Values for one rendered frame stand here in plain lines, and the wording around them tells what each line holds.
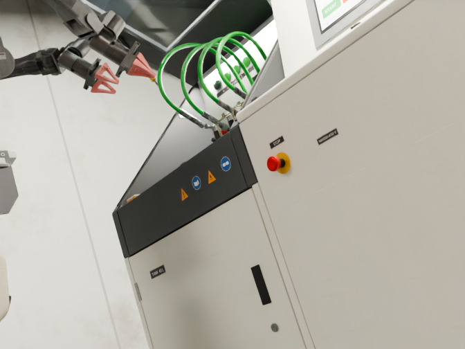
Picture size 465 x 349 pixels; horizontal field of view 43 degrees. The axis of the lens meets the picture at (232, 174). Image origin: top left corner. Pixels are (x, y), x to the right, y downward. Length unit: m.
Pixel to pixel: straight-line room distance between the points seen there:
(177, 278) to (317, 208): 0.60
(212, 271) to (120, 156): 2.36
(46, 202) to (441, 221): 2.79
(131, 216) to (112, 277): 1.73
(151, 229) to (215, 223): 0.31
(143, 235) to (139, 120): 2.28
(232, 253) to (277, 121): 0.39
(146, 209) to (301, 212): 0.64
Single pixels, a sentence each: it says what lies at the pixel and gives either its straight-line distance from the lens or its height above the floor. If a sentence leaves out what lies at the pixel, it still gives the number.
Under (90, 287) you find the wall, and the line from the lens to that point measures 3.61.
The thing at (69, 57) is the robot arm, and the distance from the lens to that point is 2.04.
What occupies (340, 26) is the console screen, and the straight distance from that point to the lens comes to 1.65.
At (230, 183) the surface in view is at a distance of 1.57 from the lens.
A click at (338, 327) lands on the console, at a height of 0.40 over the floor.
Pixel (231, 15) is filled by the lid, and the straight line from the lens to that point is 2.25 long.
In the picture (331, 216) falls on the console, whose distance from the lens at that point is 1.35.
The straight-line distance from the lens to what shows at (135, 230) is 1.96.
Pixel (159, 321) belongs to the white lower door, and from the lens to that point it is 1.93.
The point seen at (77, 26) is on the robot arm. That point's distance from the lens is 1.74.
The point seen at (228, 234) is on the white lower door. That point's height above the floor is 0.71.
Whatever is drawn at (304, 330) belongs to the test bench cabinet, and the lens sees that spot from 1.48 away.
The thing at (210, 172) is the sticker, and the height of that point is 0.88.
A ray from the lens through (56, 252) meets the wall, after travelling 3.59.
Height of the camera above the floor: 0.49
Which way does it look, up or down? 13 degrees up
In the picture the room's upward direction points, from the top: 18 degrees counter-clockwise
